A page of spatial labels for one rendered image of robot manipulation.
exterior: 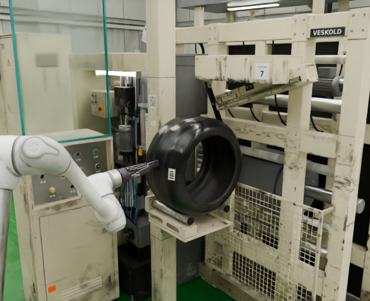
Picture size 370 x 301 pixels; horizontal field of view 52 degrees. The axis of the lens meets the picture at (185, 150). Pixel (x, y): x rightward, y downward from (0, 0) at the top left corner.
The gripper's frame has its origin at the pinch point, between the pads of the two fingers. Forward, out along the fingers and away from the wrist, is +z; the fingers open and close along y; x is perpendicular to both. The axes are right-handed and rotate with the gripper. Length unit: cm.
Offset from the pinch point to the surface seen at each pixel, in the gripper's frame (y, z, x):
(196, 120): -5.5, 27.7, -17.5
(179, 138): -7.6, 13.7, -11.6
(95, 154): 64, -3, 7
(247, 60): -19, 55, -45
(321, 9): 239, 533, -65
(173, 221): 1.8, 9.3, 38.0
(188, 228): -10.6, 10.6, 38.4
